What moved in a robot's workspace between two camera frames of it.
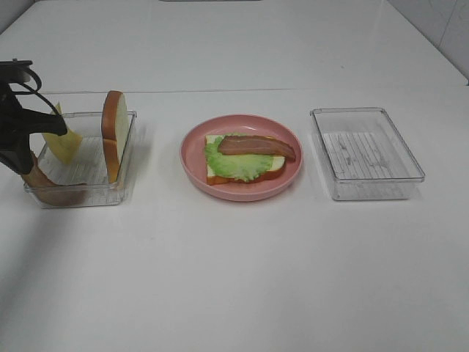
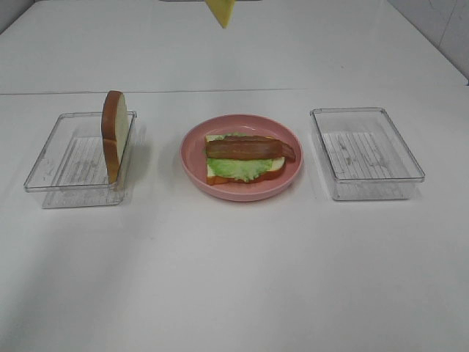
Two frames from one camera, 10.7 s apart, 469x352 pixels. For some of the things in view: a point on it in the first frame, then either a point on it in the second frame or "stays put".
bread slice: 115,121 stays put
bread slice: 213,178 stays put
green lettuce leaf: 241,167 stays put
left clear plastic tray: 83,181 stays put
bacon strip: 69,194 -> 251,149
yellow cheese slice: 64,147 -> 221,9
